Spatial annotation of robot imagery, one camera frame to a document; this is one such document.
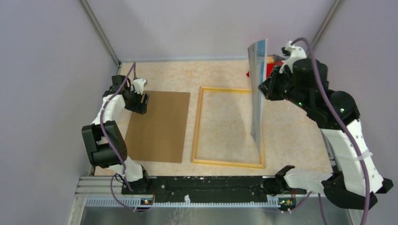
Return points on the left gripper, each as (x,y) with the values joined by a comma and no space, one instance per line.
(139,107)

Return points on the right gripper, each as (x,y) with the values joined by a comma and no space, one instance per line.
(266,88)

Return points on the brown backing board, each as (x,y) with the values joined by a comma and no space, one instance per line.
(159,134)

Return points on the building photo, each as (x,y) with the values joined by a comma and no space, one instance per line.
(257,49)

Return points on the yellow wooden picture frame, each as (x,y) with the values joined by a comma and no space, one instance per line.
(195,142)

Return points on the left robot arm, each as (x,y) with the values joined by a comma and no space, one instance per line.
(104,143)

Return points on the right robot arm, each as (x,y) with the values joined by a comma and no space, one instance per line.
(337,116)

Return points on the red cloth doll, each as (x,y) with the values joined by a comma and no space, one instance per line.
(270,63)

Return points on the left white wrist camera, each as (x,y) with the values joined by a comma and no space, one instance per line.
(139,85)

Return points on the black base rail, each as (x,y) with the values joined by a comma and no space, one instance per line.
(208,189)

